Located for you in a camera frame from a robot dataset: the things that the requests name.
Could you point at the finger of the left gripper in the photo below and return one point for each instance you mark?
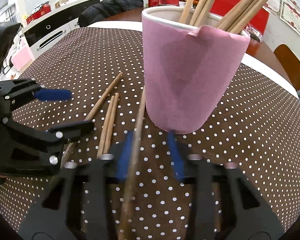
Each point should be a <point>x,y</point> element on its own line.
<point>16,93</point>
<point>72,131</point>

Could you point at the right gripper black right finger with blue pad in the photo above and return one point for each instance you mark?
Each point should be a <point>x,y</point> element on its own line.
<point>225,204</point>

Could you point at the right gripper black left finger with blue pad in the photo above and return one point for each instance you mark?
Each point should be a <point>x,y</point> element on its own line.
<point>77,202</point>

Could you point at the pink box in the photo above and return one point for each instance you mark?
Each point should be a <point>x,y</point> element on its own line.
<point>22,58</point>

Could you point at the black and white sideboard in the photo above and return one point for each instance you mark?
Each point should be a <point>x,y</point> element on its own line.
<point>44,32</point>

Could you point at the red box on sideboard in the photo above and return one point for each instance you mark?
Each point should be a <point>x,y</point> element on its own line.
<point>39,11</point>

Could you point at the black jacket on chair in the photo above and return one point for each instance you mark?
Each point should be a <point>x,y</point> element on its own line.
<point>106,9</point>

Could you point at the pink cylindrical utensil holder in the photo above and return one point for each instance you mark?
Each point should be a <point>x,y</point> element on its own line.
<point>187,69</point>

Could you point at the brown wooden chair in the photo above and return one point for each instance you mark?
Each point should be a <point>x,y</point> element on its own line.
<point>290,63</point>

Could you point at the red paper bag large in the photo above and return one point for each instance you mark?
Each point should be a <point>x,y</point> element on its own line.
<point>259,21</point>

